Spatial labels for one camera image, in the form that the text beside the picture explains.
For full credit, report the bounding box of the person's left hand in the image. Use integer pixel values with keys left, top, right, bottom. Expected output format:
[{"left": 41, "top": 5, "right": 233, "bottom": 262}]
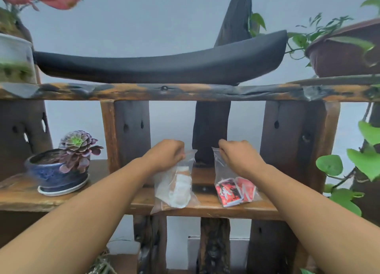
[{"left": 142, "top": 139, "right": 186, "bottom": 173}]

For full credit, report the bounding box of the black curved planter dish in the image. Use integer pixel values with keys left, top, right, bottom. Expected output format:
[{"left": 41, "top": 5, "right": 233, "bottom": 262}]
[{"left": 33, "top": 30, "right": 288, "bottom": 84}]

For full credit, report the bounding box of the white green ceramic pot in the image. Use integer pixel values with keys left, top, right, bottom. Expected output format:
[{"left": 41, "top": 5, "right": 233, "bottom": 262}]
[{"left": 0, "top": 33, "right": 37, "bottom": 84}]

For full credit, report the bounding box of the person's right hand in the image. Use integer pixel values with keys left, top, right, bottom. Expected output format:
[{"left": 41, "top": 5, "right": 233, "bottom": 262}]
[{"left": 218, "top": 139, "right": 265, "bottom": 176}]

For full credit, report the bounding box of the clear bag of red packets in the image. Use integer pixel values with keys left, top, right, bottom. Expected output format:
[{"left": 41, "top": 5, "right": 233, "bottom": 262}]
[{"left": 212, "top": 147, "right": 262, "bottom": 208}]

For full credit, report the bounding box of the brown round pot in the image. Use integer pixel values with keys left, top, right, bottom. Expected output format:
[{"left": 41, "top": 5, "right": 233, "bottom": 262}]
[{"left": 305, "top": 18, "right": 380, "bottom": 78}]

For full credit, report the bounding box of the rustic wooden shelf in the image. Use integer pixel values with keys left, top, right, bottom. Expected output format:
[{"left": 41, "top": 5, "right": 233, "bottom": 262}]
[{"left": 0, "top": 75, "right": 380, "bottom": 274}]

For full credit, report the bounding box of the purple green succulent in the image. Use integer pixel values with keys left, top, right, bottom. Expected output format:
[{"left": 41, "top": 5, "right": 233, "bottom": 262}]
[{"left": 58, "top": 130, "right": 104, "bottom": 174}]

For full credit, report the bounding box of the white pot saucer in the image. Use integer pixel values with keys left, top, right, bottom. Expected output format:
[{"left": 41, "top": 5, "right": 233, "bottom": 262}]
[{"left": 38, "top": 174, "right": 90, "bottom": 197}]

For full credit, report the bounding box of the clear bag of white packets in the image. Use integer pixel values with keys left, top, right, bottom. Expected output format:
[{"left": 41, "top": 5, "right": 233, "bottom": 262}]
[{"left": 150, "top": 149, "right": 200, "bottom": 215}]

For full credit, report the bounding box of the person's left forearm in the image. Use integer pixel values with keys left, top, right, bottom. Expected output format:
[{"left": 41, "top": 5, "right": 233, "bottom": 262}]
[{"left": 0, "top": 158, "right": 155, "bottom": 274}]

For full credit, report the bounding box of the blue ceramic pot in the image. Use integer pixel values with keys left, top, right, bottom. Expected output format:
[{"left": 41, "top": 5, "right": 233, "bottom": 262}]
[{"left": 25, "top": 149, "right": 89, "bottom": 191}]

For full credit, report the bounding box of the dark driftwood piece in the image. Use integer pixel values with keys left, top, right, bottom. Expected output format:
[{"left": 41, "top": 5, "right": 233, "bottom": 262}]
[{"left": 192, "top": 0, "right": 253, "bottom": 167}]

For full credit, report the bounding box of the person's right forearm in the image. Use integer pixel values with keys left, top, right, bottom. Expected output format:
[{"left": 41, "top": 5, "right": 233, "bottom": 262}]
[{"left": 255, "top": 163, "right": 380, "bottom": 274}]

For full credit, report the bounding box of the green pothos vine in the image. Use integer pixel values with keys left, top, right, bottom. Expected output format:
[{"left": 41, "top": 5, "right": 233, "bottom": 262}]
[{"left": 285, "top": 0, "right": 380, "bottom": 274}]

